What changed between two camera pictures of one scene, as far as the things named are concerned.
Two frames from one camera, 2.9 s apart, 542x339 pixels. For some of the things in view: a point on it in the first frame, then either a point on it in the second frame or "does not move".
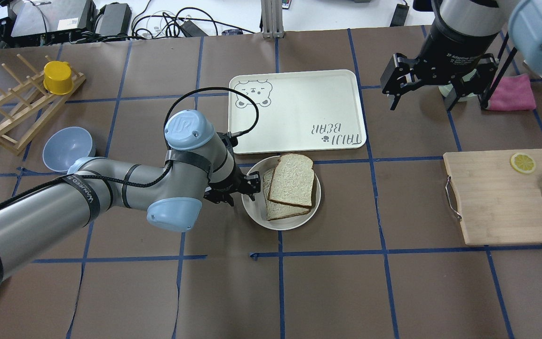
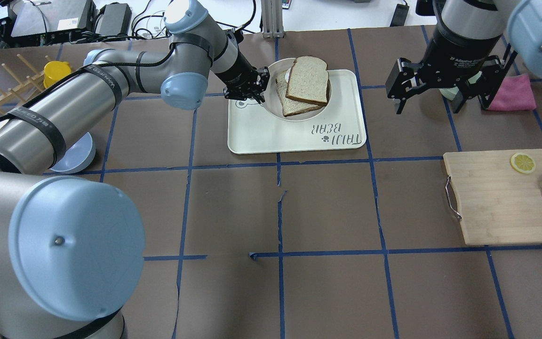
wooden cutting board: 499,205 does not move
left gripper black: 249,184 → 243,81
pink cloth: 513,93 does not move
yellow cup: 58,77 does not move
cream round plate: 257,211 → 272,103
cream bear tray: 299,110 does not move
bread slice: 292,181 → 308,80
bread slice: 274,210 → 290,106
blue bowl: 64,146 does not move
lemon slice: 522,163 does not move
